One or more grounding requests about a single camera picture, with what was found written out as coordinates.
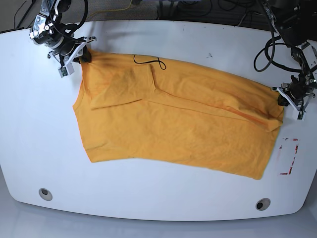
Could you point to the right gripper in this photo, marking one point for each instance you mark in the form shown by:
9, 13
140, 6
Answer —
73, 51

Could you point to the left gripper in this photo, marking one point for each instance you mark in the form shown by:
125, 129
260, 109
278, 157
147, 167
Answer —
297, 93

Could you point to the yellow t-shirt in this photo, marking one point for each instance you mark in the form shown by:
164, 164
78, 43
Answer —
134, 106

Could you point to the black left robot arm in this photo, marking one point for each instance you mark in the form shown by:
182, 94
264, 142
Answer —
290, 18

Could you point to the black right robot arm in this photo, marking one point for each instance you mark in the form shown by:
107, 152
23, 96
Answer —
48, 30

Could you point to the red tape rectangle marking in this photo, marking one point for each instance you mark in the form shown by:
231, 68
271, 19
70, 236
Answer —
286, 156

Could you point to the right table grommet hole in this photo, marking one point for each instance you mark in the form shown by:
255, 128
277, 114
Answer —
263, 204

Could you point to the table grommet hole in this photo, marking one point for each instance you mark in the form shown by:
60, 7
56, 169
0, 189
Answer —
45, 194
263, 204

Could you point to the left table grommet hole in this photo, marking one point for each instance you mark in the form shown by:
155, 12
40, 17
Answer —
45, 194

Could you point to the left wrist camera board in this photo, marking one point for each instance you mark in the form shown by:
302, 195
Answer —
301, 115

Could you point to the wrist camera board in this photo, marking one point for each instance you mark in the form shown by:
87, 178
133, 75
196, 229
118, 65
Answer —
301, 115
66, 70

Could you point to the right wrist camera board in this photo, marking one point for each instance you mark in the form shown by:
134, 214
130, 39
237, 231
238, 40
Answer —
66, 70

